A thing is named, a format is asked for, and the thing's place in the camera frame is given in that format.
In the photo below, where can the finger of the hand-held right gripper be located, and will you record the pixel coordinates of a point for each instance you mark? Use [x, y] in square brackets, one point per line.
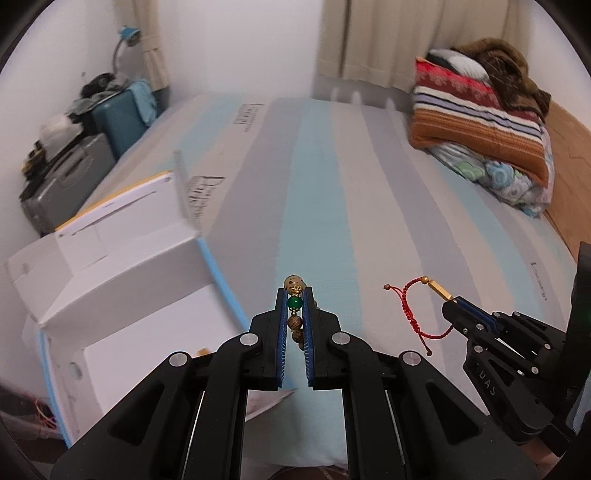
[508, 397]
[531, 339]

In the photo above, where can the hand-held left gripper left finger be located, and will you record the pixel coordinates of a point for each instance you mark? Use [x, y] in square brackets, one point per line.
[282, 332]

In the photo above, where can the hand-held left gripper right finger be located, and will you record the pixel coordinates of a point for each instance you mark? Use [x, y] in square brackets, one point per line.
[308, 332]

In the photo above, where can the yellow sky-print cardboard box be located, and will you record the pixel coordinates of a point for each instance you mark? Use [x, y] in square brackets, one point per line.
[138, 286]

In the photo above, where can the striped bed sheet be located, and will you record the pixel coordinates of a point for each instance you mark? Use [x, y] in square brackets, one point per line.
[346, 194]

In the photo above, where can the floral quilt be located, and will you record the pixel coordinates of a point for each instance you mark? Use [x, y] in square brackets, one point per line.
[503, 177]

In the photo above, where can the orange striped folded blanket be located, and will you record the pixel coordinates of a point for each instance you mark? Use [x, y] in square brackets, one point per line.
[480, 131]

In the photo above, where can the grey suitcase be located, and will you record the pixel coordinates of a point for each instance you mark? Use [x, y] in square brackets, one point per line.
[69, 180]

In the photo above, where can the red patterned folded blanket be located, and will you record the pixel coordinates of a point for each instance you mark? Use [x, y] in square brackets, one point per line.
[455, 85]

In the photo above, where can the teal suitcase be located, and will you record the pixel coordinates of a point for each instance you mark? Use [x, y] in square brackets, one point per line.
[117, 124]

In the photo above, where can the light blue cloth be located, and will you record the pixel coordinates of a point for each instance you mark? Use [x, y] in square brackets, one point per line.
[144, 101]

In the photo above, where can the brown fuzzy blanket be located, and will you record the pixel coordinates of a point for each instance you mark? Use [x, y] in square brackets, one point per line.
[512, 69]

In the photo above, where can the grey white pillow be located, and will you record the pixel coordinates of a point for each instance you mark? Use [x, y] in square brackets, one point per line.
[461, 64]

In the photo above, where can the pile of dark clothes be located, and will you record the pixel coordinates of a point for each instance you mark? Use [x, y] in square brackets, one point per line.
[99, 90]

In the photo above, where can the wide beige curtain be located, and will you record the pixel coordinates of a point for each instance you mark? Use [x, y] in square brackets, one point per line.
[415, 37]

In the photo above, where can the blue desk lamp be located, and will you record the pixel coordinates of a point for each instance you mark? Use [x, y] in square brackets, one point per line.
[128, 36]

